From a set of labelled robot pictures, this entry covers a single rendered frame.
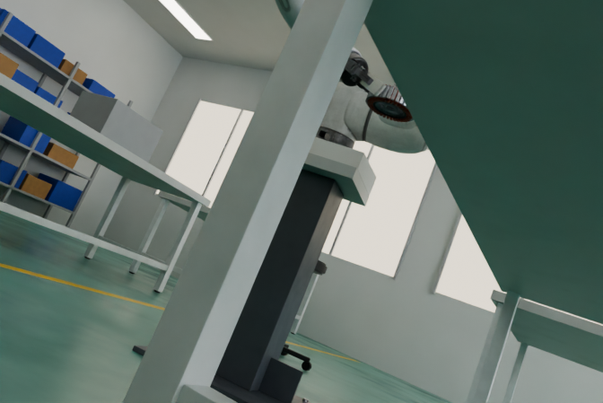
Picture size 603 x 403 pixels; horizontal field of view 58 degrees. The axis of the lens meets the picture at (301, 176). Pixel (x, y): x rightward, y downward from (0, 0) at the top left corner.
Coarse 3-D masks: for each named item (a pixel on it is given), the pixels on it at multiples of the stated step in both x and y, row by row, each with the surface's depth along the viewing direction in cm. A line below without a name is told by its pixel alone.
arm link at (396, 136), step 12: (372, 120) 180; (384, 120) 178; (372, 132) 181; (384, 132) 179; (396, 132) 178; (408, 132) 177; (372, 144) 186; (384, 144) 182; (396, 144) 180; (408, 144) 178; (420, 144) 178
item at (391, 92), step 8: (392, 88) 112; (368, 96) 116; (384, 96) 112; (392, 96) 112; (400, 96) 113; (368, 104) 118; (376, 104) 118; (384, 104) 117; (392, 104) 114; (400, 104) 112; (376, 112) 121; (384, 112) 120; (392, 112) 120; (400, 112) 118; (408, 112) 114; (400, 120) 120; (408, 120) 118
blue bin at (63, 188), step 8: (40, 176) 723; (48, 176) 717; (56, 184) 705; (64, 184) 714; (48, 192) 705; (56, 192) 706; (64, 192) 717; (72, 192) 727; (80, 192) 738; (48, 200) 700; (56, 200) 709; (64, 200) 719; (72, 200) 730; (72, 208) 733
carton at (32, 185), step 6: (24, 180) 670; (30, 180) 675; (36, 180) 682; (42, 180) 689; (24, 186) 670; (30, 186) 676; (36, 186) 683; (42, 186) 690; (48, 186) 698; (30, 192) 678; (36, 192) 685; (42, 192) 692; (42, 198) 694
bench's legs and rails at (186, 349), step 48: (336, 0) 56; (288, 48) 57; (336, 48) 57; (288, 96) 54; (240, 144) 55; (288, 144) 53; (240, 192) 52; (288, 192) 55; (240, 240) 50; (192, 288) 51; (240, 288) 52; (192, 336) 49; (144, 384) 49; (192, 384) 49; (480, 384) 225
